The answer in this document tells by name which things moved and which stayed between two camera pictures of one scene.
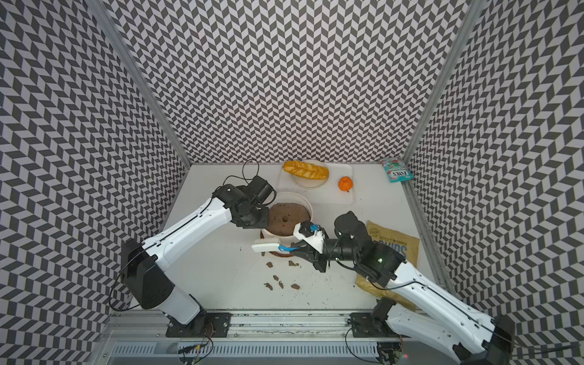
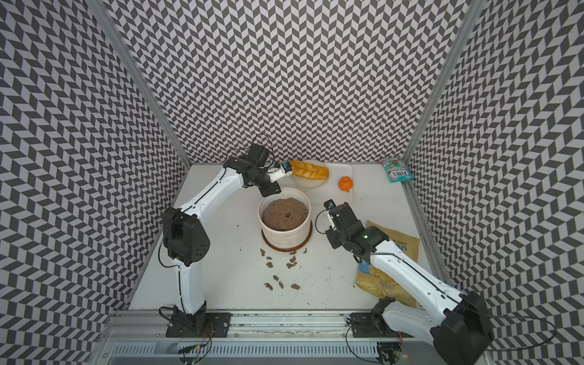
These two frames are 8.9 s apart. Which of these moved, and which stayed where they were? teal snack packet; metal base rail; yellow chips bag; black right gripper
Moved: black right gripper
Stayed: metal base rail; yellow chips bag; teal snack packet
